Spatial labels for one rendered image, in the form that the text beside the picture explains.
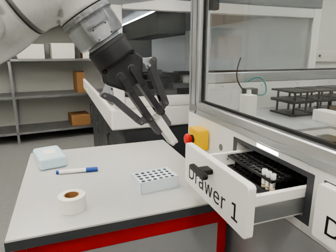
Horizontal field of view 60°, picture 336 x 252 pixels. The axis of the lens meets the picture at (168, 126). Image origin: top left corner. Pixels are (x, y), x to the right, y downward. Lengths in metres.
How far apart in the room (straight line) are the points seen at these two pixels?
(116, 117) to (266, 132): 0.83
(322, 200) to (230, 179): 0.17
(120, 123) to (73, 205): 0.68
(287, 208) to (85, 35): 0.50
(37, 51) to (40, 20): 3.76
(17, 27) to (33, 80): 4.15
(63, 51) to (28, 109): 1.05
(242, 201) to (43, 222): 0.48
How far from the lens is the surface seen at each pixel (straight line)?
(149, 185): 0.87
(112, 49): 0.52
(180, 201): 0.84
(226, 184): 0.62
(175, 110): 1.47
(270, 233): 0.80
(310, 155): 0.65
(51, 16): 0.52
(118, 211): 0.80
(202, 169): 0.66
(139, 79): 0.55
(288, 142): 0.68
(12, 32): 0.54
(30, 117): 4.75
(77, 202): 0.80
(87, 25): 0.51
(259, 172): 0.71
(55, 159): 1.12
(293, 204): 0.66
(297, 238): 0.73
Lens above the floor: 1.16
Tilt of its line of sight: 14 degrees down
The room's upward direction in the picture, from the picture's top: straight up
